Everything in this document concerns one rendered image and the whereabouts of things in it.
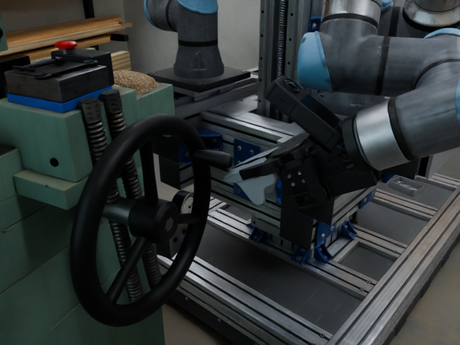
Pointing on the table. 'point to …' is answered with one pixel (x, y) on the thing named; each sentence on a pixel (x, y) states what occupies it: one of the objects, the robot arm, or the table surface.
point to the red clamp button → (66, 44)
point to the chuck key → (39, 64)
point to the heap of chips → (135, 81)
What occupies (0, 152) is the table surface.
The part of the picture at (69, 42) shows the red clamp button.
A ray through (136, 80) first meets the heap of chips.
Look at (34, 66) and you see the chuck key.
